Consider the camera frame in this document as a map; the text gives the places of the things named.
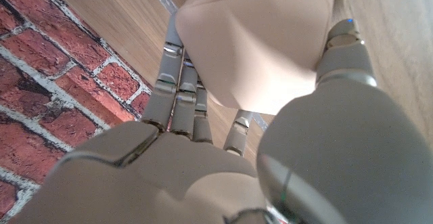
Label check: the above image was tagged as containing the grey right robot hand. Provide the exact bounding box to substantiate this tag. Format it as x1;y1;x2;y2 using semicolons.
9;12;433;224

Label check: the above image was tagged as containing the beige jewelry box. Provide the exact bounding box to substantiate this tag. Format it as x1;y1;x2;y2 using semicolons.
175;0;338;116

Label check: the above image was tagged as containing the brick print backdrop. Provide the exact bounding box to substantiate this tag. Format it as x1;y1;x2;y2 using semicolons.
0;0;153;218

